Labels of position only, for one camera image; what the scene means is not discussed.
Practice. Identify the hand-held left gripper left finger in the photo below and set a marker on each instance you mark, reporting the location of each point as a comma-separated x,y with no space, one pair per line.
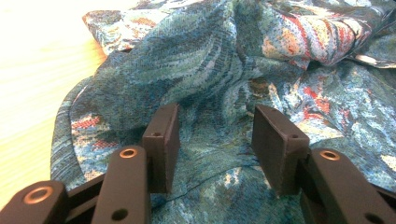
162,149

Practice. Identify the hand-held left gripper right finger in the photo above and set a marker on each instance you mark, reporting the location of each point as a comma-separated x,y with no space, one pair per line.
278,149

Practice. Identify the teal floral shirt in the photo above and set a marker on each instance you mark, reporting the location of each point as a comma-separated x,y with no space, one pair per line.
202,62

